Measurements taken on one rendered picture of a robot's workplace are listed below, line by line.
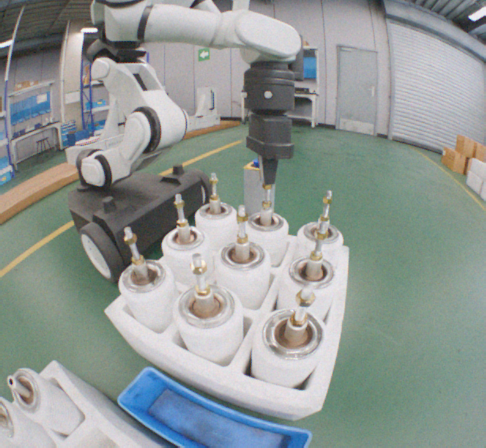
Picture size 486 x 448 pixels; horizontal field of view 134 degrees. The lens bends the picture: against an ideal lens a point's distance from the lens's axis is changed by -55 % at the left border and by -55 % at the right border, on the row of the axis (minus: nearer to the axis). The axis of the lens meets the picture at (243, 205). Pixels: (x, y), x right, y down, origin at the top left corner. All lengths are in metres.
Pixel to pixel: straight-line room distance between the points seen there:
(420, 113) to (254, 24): 5.31
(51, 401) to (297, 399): 0.33
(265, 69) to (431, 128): 5.42
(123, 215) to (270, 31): 0.60
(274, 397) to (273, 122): 0.40
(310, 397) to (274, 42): 0.49
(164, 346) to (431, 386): 0.63
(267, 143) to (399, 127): 5.09
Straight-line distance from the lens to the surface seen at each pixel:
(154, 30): 0.35
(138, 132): 0.61
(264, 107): 0.35
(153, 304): 0.34
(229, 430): 0.49
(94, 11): 0.44
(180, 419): 0.50
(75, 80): 6.84
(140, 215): 0.71
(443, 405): 0.70
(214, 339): 0.29
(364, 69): 5.37
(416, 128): 5.52
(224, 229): 0.48
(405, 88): 5.46
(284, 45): 0.36
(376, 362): 0.60
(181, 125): 0.67
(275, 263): 0.48
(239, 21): 0.34
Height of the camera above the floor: 0.49
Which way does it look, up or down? 27 degrees down
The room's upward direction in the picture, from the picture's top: 1 degrees counter-clockwise
